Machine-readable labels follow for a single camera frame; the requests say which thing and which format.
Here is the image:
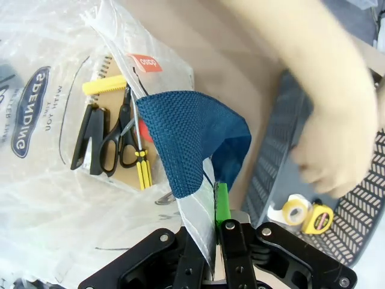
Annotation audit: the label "person's right hand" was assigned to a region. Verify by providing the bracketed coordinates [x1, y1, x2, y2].
[291, 102, 378, 199]

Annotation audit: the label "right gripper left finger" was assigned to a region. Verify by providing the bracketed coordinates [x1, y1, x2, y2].
[78, 227, 211, 289]

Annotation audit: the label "small red round object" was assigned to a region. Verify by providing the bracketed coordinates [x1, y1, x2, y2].
[140, 122, 155, 142]

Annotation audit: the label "yellow black handle screwdriver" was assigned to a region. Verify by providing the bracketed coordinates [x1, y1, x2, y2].
[132, 99, 154, 191]

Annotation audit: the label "white tape roll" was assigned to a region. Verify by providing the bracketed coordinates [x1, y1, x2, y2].
[266, 205, 285, 224]

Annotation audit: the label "yellow serrated plastic bar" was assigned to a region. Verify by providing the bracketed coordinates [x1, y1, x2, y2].
[82, 74, 128, 96]

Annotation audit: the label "yellow tape measure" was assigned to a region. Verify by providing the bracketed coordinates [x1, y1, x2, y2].
[300, 202, 334, 235]

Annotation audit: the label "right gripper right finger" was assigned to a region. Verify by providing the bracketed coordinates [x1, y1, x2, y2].
[215, 182, 357, 289]

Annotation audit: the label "black stapler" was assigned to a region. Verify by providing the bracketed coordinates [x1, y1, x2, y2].
[70, 104, 111, 176]

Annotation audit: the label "black handled scissors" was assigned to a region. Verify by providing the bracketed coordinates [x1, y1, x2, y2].
[99, 85, 138, 178]

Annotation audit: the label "yellowish clear tape roll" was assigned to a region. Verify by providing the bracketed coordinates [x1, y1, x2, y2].
[282, 194, 312, 226]

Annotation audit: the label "white package orange label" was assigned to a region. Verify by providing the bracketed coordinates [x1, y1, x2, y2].
[120, 45, 195, 97]

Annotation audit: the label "dark grey plastic basket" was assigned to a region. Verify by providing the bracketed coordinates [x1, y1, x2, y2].
[240, 69, 385, 267]

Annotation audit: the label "spiral notebook brown cover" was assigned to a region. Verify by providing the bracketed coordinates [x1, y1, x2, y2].
[85, 54, 169, 192]

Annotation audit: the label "clear shopping bag blue handles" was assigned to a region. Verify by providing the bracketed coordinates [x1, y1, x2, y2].
[0, 0, 253, 289]

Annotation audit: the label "person's right forearm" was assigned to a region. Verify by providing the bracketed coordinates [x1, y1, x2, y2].
[221, 0, 377, 127]

